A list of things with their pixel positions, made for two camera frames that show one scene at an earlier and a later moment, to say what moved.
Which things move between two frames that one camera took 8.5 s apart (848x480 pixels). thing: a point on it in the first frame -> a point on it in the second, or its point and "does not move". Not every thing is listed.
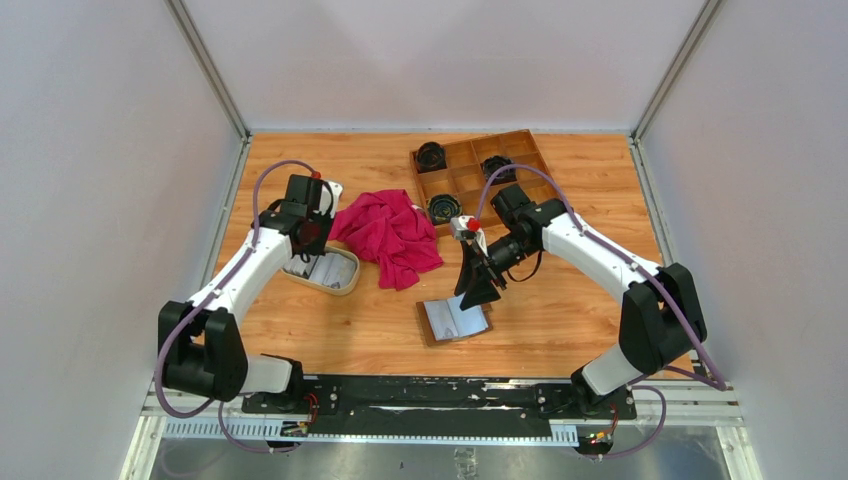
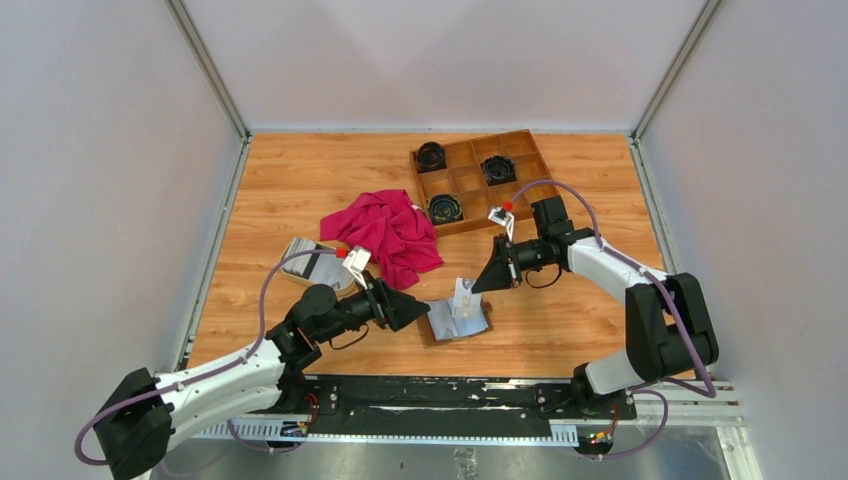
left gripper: [318, 247] -> [393, 308]
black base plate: [441, 404] does not move
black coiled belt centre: [492, 163] does not move
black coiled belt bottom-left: [442, 207] does not move
